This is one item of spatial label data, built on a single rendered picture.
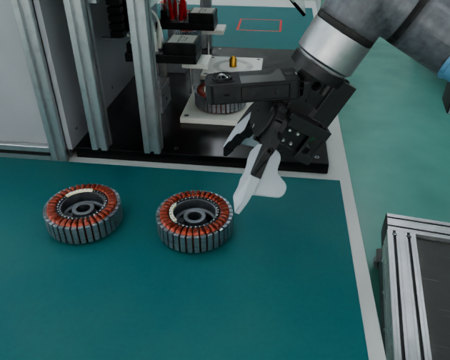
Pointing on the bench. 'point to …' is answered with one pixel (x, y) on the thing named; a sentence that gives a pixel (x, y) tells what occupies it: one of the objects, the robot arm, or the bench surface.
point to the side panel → (19, 86)
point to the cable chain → (117, 19)
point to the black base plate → (168, 126)
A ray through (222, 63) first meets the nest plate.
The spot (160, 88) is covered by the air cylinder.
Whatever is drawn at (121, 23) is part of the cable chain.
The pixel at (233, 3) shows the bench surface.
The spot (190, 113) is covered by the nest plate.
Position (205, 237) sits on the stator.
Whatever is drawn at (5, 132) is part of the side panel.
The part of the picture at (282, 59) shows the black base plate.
